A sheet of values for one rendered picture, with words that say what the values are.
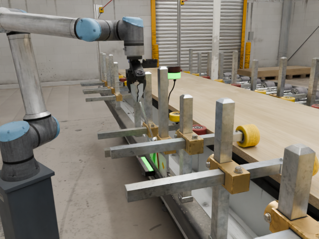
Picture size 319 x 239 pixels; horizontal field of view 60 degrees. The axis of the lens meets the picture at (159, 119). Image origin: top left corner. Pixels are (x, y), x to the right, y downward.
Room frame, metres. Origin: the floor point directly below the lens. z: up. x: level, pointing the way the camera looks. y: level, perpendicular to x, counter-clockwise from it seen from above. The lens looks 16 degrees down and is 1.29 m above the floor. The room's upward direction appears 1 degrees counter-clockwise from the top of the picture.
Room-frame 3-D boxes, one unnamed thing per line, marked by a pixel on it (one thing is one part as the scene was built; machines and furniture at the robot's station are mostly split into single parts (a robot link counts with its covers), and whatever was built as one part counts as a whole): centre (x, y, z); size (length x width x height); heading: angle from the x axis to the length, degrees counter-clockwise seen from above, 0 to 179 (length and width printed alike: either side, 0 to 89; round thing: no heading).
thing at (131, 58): (1.31, 0.11, 1.15); 0.09 x 0.08 x 0.12; 17
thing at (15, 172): (1.37, 0.76, 0.65); 0.19 x 0.19 x 0.10
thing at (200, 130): (1.16, -0.17, 0.85); 0.08 x 0.08 x 0.11
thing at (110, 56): (2.59, 0.43, 0.92); 0.03 x 0.03 x 0.48; 17
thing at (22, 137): (1.37, 0.75, 0.79); 0.17 x 0.15 x 0.18; 159
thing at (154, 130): (1.38, 0.05, 0.84); 0.13 x 0.06 x 0.05; 17
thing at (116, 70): (2.35, 0.36, 0.87); 0.03 x 0.03 x 0.48; 17
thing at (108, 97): (2.30, 0.40, 0.81); 0.43 x 0.03 x 0.04; 107
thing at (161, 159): (1.18, 0.02, 0.75); 0.26 x 0.01 x 0.10; 17
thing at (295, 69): (8.85, -3.70, 0.23); 2.41 x 0.77 x 0.17; 109
